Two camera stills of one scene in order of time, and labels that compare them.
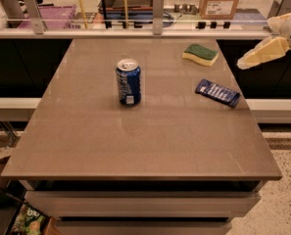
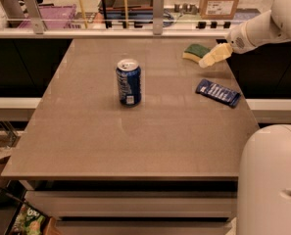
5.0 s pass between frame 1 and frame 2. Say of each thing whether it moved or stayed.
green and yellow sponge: stayed
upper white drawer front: stayed
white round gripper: moved
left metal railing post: stayed
